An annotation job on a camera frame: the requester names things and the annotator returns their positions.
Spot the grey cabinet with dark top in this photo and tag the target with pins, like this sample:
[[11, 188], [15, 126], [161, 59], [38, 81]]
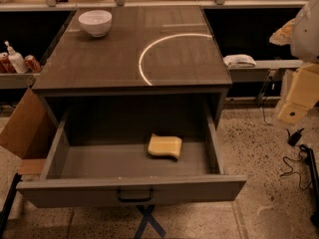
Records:
[[149, 50]]

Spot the black drawer handle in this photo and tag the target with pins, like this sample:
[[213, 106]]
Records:
[[135, 196]]

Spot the red can right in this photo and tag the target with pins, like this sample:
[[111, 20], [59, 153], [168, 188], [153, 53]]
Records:
[[33, 64]]

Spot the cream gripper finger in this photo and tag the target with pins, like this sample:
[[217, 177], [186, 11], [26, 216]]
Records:
[[282, 36], [299, 94]]

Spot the red can left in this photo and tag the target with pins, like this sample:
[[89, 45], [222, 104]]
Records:
[[5, 62]]

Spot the brown cardboard box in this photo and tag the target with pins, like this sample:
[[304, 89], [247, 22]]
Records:
[[30, 131]]

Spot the yellow sponge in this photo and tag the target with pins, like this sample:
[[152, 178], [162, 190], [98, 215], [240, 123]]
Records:
[[165, 146]]

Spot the white ceramic bowl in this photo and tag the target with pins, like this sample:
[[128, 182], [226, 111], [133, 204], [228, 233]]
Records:
[[97, 23]]

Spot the folded white cloth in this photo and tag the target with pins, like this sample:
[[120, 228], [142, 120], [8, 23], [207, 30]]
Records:
[[239, 61]]

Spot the red can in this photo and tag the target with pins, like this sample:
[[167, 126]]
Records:
[[33, 64], [5, 62]]

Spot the grey open drawer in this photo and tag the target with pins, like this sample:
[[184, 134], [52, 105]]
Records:
[[92, 157]]

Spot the white pump bottle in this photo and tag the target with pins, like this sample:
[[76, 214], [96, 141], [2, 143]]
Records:
[[16, 59]]

